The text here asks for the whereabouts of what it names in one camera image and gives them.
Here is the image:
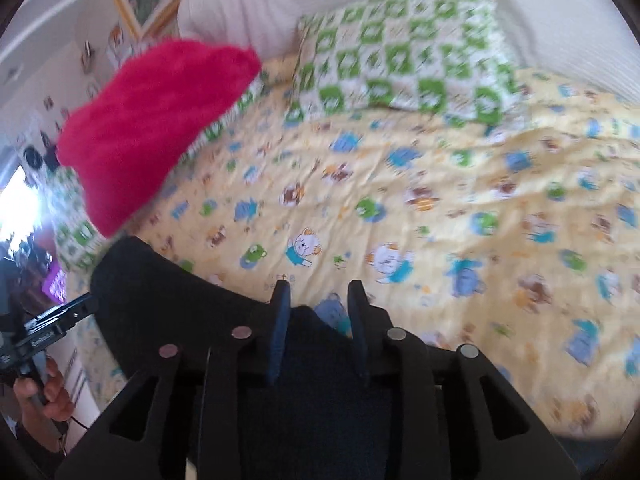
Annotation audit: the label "bright window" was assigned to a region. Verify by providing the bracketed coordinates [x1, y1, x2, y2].
[0, 162, 43, 246]

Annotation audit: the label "yellow cartoon bed sheet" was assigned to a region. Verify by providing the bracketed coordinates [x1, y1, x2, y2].
[65, 55, 640, 441]

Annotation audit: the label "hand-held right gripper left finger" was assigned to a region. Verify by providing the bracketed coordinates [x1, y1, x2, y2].
[55, 280, 292, 480]

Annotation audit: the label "person's left forearm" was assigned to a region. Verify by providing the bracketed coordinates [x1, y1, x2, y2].
[10, 407, 68, 466]

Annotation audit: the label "purple patterned cloth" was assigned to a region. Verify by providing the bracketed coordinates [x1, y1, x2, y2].
[42, 259, 69, 304]

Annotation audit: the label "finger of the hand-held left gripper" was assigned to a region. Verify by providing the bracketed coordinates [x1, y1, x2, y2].
[50, 293, 100, 326]

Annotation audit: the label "white striped headboard cushion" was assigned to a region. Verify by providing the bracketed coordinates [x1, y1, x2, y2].
[177, 0, 640, 106]

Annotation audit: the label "person's left hand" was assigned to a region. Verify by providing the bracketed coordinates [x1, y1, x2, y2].
[12, 355, 76, 423]

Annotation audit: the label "green checked pillow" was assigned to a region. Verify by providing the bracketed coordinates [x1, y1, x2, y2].
[50, 72, 271, 271]
[285, 0, 521, 128]

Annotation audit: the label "black pants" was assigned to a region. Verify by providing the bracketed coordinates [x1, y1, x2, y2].
[90, 235, 441, 480]

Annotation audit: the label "red fluffy towel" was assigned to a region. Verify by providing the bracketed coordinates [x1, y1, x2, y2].
[56, 39, 263, 238]

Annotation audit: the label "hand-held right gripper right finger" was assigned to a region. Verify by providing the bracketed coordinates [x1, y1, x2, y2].
[346, 280, 581, 480]

